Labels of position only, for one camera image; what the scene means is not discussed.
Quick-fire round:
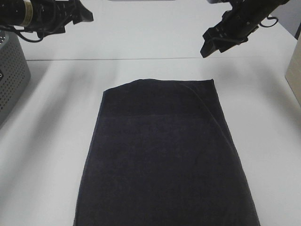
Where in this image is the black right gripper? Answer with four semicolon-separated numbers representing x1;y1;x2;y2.
200;11;259;57

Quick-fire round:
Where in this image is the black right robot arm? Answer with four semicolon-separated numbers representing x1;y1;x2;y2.
200;0;288;58

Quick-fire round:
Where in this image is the beige box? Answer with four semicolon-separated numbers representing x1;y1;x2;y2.
285;35;301;105

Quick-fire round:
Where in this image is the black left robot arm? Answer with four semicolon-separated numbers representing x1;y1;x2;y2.
0;0;94;43

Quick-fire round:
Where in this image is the dark navy towel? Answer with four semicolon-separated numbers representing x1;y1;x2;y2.
74;79;260;226

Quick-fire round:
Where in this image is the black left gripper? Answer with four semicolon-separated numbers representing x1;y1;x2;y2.
37;0;94;38

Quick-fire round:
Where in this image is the grey perforated plastic basket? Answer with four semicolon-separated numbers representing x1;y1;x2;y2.
0;30;31;125

